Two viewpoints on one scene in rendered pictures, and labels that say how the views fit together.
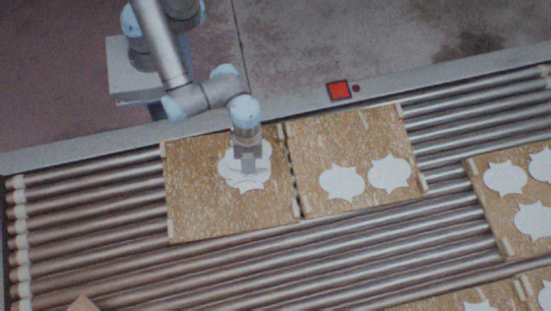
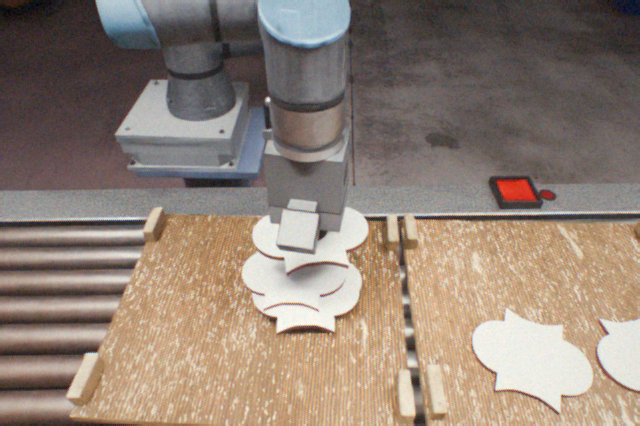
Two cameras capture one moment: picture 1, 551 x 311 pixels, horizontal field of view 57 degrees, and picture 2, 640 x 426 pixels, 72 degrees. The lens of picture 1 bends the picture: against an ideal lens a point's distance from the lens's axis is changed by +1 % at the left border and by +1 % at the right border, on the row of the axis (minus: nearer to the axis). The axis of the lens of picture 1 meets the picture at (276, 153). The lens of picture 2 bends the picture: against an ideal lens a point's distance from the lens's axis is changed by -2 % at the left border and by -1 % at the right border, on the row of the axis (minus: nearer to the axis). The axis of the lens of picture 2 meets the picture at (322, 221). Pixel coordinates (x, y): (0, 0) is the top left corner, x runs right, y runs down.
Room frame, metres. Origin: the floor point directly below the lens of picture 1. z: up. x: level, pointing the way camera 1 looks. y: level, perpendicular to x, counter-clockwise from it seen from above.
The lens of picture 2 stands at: (0.22, -0.05, 1.47)
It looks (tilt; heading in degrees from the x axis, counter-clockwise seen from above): 45 degrees down; 17
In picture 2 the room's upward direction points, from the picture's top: straight up
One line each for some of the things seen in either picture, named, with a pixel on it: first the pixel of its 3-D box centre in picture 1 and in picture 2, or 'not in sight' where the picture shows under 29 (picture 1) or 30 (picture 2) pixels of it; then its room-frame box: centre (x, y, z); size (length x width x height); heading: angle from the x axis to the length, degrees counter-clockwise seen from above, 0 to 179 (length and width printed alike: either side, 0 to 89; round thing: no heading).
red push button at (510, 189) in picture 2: (338, 91); (514, 192); (0.91, -0.21, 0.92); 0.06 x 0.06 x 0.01; 18
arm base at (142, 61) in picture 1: (148, 46); (198, 82); (0.98, 0.47, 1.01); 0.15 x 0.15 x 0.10
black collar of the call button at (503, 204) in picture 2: (338, 91); (514, 192); (0.91, -0.21, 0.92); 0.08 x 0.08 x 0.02; 18
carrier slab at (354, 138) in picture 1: (352, 158); (552, 310); (0.65, -0.26, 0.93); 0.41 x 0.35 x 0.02; 106
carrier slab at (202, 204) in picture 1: (228, 181); (260, 305); (0.54, 0.15, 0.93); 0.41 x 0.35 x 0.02; 104
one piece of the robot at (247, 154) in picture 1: (246, 149); (302, 185); (0.56, 0.09, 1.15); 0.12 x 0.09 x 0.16; 7
